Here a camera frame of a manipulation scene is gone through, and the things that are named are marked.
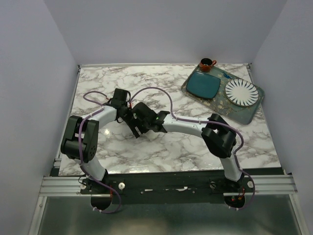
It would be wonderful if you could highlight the white cloth napkin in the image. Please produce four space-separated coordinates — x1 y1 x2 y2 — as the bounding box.
144 130 159 141

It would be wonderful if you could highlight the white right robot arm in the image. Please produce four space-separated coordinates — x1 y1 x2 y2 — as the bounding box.
131 102 243 192

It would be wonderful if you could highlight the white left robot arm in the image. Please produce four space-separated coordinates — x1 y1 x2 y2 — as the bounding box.
61 88 138 193

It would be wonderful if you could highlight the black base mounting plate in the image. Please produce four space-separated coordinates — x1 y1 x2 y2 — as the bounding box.
80 170 255 205

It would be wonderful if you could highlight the teal square plate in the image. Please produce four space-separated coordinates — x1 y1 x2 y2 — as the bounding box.
186 71 221 99

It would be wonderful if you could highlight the brown ceramic cup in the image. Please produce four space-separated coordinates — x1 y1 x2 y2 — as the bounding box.
199 58 217 72

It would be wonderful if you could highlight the white blue striped plate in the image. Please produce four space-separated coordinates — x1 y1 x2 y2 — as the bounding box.
225 78 259 107

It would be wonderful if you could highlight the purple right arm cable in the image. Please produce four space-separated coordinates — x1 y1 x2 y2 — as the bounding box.
128 87 256 211

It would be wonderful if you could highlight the aluminium frame rail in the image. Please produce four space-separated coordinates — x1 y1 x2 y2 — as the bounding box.
39 175 297 197

